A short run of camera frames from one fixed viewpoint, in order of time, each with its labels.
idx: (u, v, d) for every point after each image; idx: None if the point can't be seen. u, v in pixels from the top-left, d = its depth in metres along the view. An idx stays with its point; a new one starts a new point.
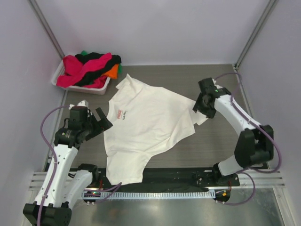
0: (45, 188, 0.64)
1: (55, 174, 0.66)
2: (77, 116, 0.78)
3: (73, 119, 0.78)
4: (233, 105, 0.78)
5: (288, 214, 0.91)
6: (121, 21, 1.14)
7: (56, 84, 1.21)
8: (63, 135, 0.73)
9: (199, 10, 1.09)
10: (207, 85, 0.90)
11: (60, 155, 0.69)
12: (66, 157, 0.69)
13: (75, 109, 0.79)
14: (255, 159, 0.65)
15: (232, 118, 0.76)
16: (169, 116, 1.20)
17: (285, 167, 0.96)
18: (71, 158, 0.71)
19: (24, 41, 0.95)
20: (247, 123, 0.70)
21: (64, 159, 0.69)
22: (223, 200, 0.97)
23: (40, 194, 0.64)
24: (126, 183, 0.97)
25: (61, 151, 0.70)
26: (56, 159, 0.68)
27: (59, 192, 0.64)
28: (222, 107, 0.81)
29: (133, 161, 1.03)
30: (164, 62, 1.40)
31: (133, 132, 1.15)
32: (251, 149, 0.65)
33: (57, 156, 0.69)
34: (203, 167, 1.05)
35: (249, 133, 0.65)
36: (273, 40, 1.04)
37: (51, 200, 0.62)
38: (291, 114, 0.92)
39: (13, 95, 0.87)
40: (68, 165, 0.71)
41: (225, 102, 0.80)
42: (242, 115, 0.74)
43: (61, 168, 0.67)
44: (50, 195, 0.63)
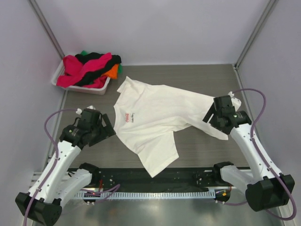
0: (41, 181, 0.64)
1: (53, 170, 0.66)
2: (89, 117, 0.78)
3: (83, 119, 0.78)
4: (253, 141, 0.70)
5: (288, 214, 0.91)
6: (120, 21, 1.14)
7: (55, 84, 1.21)
8: (69, 133, 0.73)
9: (199, 10, 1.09)
10: (225, 105, 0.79)
11: (62, 151, 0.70)
12: (67, 155, 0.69)
13: (88, 111, 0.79)
14: (267, 205, 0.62)
15: (249, 157, 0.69)
16: (172, 96, 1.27)
17: (285, 167, 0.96)
18: (72, 157, 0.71)
19: (23, 41, 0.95)
20: (266, 169, 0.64)
21: (66, 157, 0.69)
22: (223, 200, 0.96)
23: (35, 186, 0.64)
24: (168, 165, 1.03)
25: (64, 148, 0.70)
26: (58, 155, 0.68)
27: (53, 188, 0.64)
28: (239, 139, 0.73)
29: (161, 144, 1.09)
30: (164, 62, 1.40)
31: (147, 119, 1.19)
32: (266, 198, 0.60)
33: (59, 152, 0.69)
34: (203, 167, 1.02)
35: (267, 185, 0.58)
36: (273, 40, 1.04)
37: (43, 195, 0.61)
38: (291, 114, 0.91)
39: (13, 95, 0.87)
40: (68, 163, 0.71)
41: (243, 134, 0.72)
42: (262, 156, 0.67)
43: (60, 165, 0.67)
44: (43, 189, 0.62)
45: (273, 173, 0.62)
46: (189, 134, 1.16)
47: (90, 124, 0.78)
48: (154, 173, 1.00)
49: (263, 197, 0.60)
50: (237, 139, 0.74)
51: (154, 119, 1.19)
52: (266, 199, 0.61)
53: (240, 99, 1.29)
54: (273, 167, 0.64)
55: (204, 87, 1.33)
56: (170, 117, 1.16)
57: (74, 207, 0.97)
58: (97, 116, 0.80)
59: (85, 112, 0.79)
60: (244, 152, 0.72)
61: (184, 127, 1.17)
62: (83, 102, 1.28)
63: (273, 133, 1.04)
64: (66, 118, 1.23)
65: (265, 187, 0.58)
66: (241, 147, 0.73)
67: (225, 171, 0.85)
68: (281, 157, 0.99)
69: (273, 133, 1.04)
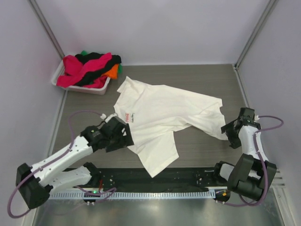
0: (46, 162, 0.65)
1: (62, 157, 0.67)
2: (114, 125, 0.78)
3: (108, 125, 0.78)
4: (254, 136, 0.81)
5: (288, 214, 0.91)
6: (120, 21, 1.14)
7: (55, 84, 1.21)
8: (90, 133, 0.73)
9: (199, 9, 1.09)
10: (245, 115, 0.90)
11: (76, 145, 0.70)
12: (79, 150, 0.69)
13: (115, 119, 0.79)
14: (242, 185, 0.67)
15: (246, 146, 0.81)
16: (172, 96, 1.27)
17: (285, 167, 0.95)
18: (82, 155, 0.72)
19: (23, 41, 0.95)
20: (254, 152, 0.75)
21: (77, 152, 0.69)
22: (223, 200, 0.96)
23: (39, 163, 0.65)
24: (168, 164, 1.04)
25: (80, 143, 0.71)
26: (71, 147, 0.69)
27: (52, 173, 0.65)
28: (244, 133, 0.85)
29: (160, 144, 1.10)
30: (164, 62, 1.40)
31: (147, 119, 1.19)
32: (244, 176, 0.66)
33: (73, 144, 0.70)
34: (205, 168, 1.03)
35: (249, 159, 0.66)
36: (273, 40, 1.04)
37: (41, 176, 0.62)
38: (291, 114, 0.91)
39: (13, 95, 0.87)
40: (77, 158, 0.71)
41: (248, 131, 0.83)
42: (255, 145, 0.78)
43: (70, 156, 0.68)
44: (44, 170, 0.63)
45: (258, 155, 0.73)
46: (189, 134, 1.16)
47: (113, 133, 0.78)
48: (154, 173, 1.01)
49: (242, 172, 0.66)
50: (243, 135, 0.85)
51: (154, 119, 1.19)
52: (243, 178, 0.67)
53: (240, 99, 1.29)
54: (262, 155, 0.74)
55: (204, 87, 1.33)
56: (170, 117, 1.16)
57: (74, 208, 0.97)
58: (122, 126, 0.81)
59: (113, 119, 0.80)
60: (243, 144, 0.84)
61: (184, 127, 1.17)
62: (83, 102, 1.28)
63: (273, 133, 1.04)
64: (66, 118, 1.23)
65: (244, 160, 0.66)
66: (242, 141, 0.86)
67: (224, 168, 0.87)
68: (281, 157, 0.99)
69: (273, 133, 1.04)
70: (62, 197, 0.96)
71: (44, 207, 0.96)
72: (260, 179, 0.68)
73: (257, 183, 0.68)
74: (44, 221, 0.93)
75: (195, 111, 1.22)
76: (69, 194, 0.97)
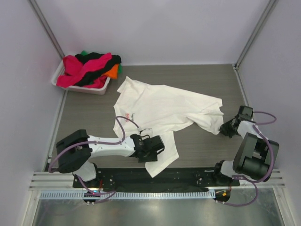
0: (100, 140, 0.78)
1: (114, 144, 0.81)
2: (155, 141, 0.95)
3: (152, 140, 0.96)
4: (254, 126, 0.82)
5: (288, 214, 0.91)
6: (120, 21, 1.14)
7: (56, 84, 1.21)
8: (138, 139, 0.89)
9: (199, 10, 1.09)
10: (244, 114, 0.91)
11: (125, 142, 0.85)
12: (126, 148, 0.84)
13: (158, 138, 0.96)
14: (249, 164, 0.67)
15: None
16: (172, 96, 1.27)
17: (286, 167, 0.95)
18: (122, 152, 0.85)
19: (24, 41, 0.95)
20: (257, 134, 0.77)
21: (124, 148, 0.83)
22: (223, 200, 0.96)
23: (95, 138, 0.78)
24: (168, 165, 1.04)
25: (128, 143, 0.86)
26: (122, 141, 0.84)
27: (100, 152, 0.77)
28: (244, 126, 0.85)
29: None
30: (164, 62, 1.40)
31: (148, 119, 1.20)
32: (249, 153, 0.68)
33: (124, 141, 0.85)
34: (204, 167, 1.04)
35: (253, 136, 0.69)
36: (273, 40, 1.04)
37: (94, 149, 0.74)
38: (291, 114, 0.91)
39: (13, 95, 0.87)
40: (119, 152, 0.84)
41: (248, 123, 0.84)
42: (257, 129, 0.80)
43: (118, 148, 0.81)
44: (97, 146, 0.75)
45: (261, 135, 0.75)
46: (189, 134, 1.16)
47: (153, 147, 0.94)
48: (154, 173, 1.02)
49: (249, 148, 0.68)
50: (243, 127, 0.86)
51: (154, 119, 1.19)
52: (249, 155, 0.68)
53: (240, 99, 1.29)
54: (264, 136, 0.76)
55: (203, 87, 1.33)
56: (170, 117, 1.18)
57: (74, 208, 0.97)
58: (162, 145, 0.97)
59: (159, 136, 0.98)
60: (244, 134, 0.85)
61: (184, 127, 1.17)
62: (83, 102, 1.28)
63: (273, 133, 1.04)
64: (66, 118, 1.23)
65: (249, 136, 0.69)
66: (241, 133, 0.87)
67: (226, 166, 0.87)
68: (281, 157, 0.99)
69: (273, 133, 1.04)
70: (62, 197, 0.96)
71: (44, 208, 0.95)
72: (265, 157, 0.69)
73: (262, 163, 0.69)
74: (44, 221, 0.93)
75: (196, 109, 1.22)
76: (69, 194, 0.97)
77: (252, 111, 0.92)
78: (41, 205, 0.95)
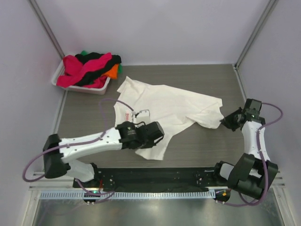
0: (75, 141, 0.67)
1: (92, 143, 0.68)
2: (150, 131, 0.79)
3: (145, 128, 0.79)
4: (257, 133, 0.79)
5: (288, 214, 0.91)
6: (120, 21, 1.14)
7: (56, 84, 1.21)
8: (127, 130, 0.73)
9: (199, 10, 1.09)
10: (251, 108, 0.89)
11: (108, 136, 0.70)
12: (109, 143, 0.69)
13: (156, 125, 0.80)
14: (241, 186, 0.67)
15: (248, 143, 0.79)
16: (172, 96, 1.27)
17: (286, 167, 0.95)
18: (109, 148, 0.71)
19: (24, 41, 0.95)
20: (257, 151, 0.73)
21: (106, 144, 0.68)
22: (223, 200, 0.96)
23: (68, 140, 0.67)
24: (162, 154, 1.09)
25: (113, 137, 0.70)
26: (103, 136, 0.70)
27: (76, 154, 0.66)
28: (247, 130, 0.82)
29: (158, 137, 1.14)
30: (164, 62, 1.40)
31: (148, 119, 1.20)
32: (244, 176, 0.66)
33: (106, 134, 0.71)
34: (203, 167, 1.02)
35: (250, 159, 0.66)
36: (273, 40, 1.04)
37: (66, 153, 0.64)
38: (291, 114, 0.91)
39: (13, 95, 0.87)
40: (104, 149, 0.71)
41: (252, 127, 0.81)
42: (258, 143, 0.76)
43: (98, 145, 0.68)
44: (70, 149, 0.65)
45: (260, 154, 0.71)
46: (189, 134, 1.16)
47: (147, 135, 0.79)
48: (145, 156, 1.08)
49: (244, 172, 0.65)
50: (246, 131, 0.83)
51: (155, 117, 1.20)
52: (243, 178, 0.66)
53: (240, 99, 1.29)
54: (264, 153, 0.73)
55: (203, 87, 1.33)
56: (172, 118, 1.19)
57: (74, 208, 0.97)
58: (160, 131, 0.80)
59: (154, 125, 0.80)
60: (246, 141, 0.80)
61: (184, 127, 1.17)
62: (83, 102, 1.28)
63: (273, 133, 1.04)
64: (66, 118, 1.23)
65: (245, 160, 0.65)
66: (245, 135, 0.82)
67: (225, 169, 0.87)
68: (281, 157, 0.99)
69: (273, 133, 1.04)
70: (62, 197, 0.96)
71: (44, 208, 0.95)
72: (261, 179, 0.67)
73: (257, 182, 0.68)
74: (44, 221, 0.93)
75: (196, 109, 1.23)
76: (69, 194, 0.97)
77: (260, 106, 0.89)
78: (41, 205, 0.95)
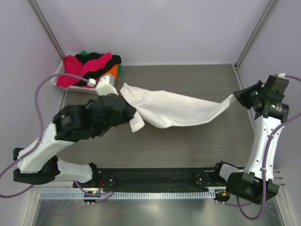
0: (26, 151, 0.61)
1: (35, 149, 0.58)
2: (97, 109, 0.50)
3: (92, 108, 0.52)
4: (270, 138, 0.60)
5: (288, 214, 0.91)
6: (120, 20, 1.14)
7: (56, 84, 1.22)
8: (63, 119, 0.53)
9: (199, 10, 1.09)
10: (273, 90, 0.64)
11: (47, 135, 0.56)
12: (49, 145, 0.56)
13: (100, 100, 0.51)
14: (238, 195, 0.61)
15: (254, 148, 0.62)
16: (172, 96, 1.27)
17: (285, 168, 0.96)
18: (59, 146, 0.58)
19: (24, 40, 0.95)
20: (260, 167, 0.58)
21: (46, 146, 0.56)
22: (223, 200, 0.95)
23: (22, 150, 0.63)
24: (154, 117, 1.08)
25: (51, 134, 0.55)
26: (40, 138, 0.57)
27: (32, 164, 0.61)
28: (259, 127, 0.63)
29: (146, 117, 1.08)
30: (164, 62, 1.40)
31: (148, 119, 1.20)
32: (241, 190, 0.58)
33: (45, 134, 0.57)
34: (203, 167, 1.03)
35: (248, 179, 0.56)
36: (274, 39, 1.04)
37: (21, 166, 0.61)
38: (291, 113, 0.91)
39: (13, 95, 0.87)
40: (54, 149, 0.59)
41: (265, 128, 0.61)
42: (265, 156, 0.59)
43: (42, 150, 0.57)
44: (24, 161, 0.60)
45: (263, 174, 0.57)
46: (189, 133, 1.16)
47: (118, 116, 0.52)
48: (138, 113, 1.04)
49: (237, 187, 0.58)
50: (257, 126, 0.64)
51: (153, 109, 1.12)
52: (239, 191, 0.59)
53: None
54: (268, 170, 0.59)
55: (203, 88, 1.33)
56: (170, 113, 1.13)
57: (74, 208, 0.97)
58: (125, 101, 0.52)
59: (100, 100, 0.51)
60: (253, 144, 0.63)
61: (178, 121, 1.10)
62: (83, 102, 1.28)
63: None
64: None
65: (242, 179, 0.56)
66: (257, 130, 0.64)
67: (226, 169, 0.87)
68: (281, 157, 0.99)
69: None
70: (62, 197, 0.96)
71: (44, 208, 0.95)
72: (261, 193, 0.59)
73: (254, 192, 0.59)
74: (44, 221, 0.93)
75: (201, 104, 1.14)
76: (69, 194, 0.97)
77: (287, 87, 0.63)
78: (41, 205, 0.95)
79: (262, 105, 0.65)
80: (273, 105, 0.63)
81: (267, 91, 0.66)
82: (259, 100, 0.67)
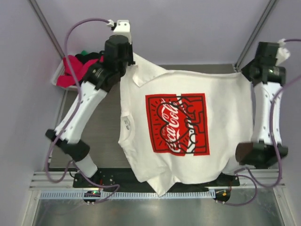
0: (65, 121, 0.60)
1: (76, 112, 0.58)
2: (110, 52, 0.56)
3: (107, 55, 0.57)
4: (272, 137, 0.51)
5: (288, 214, 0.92)
6: (120, 20, 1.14)
7: (56, 84, 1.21)
8: (93, 73, 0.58)
9: (199, 9, 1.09)
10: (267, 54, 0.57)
11: (85, 94, 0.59)
12: (90, 98, 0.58)
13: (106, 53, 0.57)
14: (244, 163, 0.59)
15: (257, 121, 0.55)
16: None
17: (285, 168, 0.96)
18: (97, 101, 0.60)
19: (24, 41, 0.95)
20: (267, 133, 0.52)
21: (88, 100, 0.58)
22: (223, 200, 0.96)
23: (61, 125, 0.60)
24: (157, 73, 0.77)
25: (88, 91, 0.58)
26: (81, 99, 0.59)
27: (77, 130, 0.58)
28: (261, 99, 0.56)
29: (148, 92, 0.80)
30: (164, 62, 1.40)
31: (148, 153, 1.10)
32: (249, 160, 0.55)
33: (82, 93, 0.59)
34: None
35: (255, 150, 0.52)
36: (275, 39, 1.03)
37: (67, 136, 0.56)
38: (291, 114, 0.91)
39: (14, 95, 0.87)
40: (93, 103, 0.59)
41: (265, 95, 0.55)
42: (271, 124, 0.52)
43: (84, 108, 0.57)
44: (68, 129, 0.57)
45: (272, 140, 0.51)
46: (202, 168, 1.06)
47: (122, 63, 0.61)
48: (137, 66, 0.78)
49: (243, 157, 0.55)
50: (258, 100, 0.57)
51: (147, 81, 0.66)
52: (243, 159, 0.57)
53: None
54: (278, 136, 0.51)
55: None
56: (196, 116, 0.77)
57: (74, 208, 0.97)
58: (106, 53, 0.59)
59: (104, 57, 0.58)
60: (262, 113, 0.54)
61: (189, 108, 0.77)
62: None
63: None
64: None
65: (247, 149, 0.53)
66: (258, 100, 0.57)
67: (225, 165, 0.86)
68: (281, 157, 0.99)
69: None
70: (62, 196, 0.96)
71: (44, 207, 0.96)
72: (271, 158, 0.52)
73: (266, 153, 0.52)
74: (44, 221, 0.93)
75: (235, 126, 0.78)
76: (69, 194, 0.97)
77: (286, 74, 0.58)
78: (41, 205, 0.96)
79: (258, 70, 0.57)
80: (271, 70, 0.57)
81: (258, 57, 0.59)
82: (251, 70, 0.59)
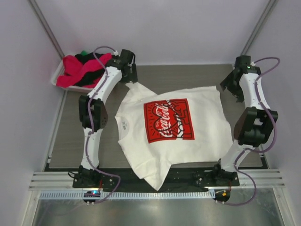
0: (96, 89, 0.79)
1: (106, 81, 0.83)
2: (126, 54, 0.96)
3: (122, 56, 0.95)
4: (261, 104, 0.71)
5: (288, 213, 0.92)
6: (120, 21, 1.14)
7: (55, 84, 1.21)
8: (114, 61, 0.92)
9: (199, 10, 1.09)
10: (243, 63, 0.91)
11: (110, 72, 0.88)
12: (114, 74, 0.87)
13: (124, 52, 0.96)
14: (248, 134, 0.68)
15: (248, 95, 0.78)
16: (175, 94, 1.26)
17: (285, 168, 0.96)
18: (116, 79, 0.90)
19: (24, 41, 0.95)
20: (257, 103, 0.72)
21: (114, 76, 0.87)
22: (223, 200, 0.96)
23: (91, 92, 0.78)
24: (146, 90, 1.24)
25: (111, 70, 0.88)
26: (107, 74, 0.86)
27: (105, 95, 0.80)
28: (246, 84, 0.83)
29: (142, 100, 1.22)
30: (163, 62, 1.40)
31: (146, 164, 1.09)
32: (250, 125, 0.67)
33: (108, 72, 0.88)
34: (204, 167, 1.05)
35: (254, 111, 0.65)
36: (274, 39, 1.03)
37: (100, 96, 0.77)
38: (291, 114, 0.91)
39: (13, 96, 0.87)
40: (113, 83, 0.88)
41: (249, 79, 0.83)
42: (257, 95, 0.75)
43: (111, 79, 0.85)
44: (99, 93, 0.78)
45: (261, 105, 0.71)
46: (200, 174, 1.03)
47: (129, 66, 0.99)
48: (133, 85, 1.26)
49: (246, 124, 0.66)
50: (245, 86, 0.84)
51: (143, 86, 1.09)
52: (248, 128, 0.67)
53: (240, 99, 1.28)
54: (265, 103, 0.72)
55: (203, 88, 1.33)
56: (182, 113, 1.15)
57: (74, 208, 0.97)
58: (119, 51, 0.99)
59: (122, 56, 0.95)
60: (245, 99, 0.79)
61: (177, 108, 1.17)
62: None
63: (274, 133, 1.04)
64: (66, 118, 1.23)
65: (250, 113, 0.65)
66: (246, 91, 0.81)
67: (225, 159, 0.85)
68: (281, 157, 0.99)
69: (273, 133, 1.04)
70: (62, 197, 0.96)
71: (44, 207, 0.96)
72: (265, 125, 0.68)
73: (260, 130, 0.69)
74: (44, 221, 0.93)
75: (207, 122, 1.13)
76: (69, 194, 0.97)
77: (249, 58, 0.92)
78: (41, 205, 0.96)
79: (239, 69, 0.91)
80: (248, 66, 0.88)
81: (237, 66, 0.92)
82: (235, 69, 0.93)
